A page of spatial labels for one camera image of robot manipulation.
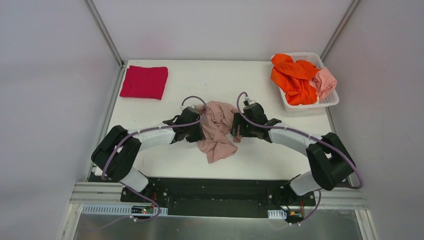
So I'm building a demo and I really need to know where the orange t-shirt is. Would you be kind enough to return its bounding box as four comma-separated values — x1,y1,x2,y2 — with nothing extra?
270,53,319,106

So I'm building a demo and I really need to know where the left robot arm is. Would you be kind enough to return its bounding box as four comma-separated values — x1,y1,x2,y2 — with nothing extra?
91,106,205,203

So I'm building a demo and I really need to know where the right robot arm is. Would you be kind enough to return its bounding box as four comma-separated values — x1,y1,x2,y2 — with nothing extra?
231,103,356,205

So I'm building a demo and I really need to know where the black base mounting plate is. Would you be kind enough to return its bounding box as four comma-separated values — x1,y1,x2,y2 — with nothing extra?
141,177,316,218

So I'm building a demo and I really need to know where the folded red t-shirt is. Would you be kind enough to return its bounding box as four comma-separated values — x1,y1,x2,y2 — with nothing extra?
119,65,169,100

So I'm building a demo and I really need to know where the light pink t-shirt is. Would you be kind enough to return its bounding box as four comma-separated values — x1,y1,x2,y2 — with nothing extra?
310,67,337,101

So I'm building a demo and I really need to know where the white plastic laundry basket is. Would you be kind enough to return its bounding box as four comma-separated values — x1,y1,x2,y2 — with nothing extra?
270,52,339,112

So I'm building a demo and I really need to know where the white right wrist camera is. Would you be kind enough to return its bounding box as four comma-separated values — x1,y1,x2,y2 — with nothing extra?
243,96,256,106

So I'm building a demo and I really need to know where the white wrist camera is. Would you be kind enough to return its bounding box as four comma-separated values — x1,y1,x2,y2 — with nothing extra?
243,96,256,106
180,104,197,112

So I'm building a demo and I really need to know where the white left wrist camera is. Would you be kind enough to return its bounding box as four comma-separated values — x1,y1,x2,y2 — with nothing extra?
180,104,197,112

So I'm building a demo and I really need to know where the aluminium frame rail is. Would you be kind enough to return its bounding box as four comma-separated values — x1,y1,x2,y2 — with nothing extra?
58,178,378,240

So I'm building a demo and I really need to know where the right corner aluminium post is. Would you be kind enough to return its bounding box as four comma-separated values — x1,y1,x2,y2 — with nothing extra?
320,0,362,61

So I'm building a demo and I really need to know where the corner aluminium post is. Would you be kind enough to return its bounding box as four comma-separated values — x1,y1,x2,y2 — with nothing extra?
83,0,125,68
320,0,362,61

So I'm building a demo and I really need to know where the left corner aluminium post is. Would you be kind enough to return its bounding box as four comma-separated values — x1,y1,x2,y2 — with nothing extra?
83,0,125,68

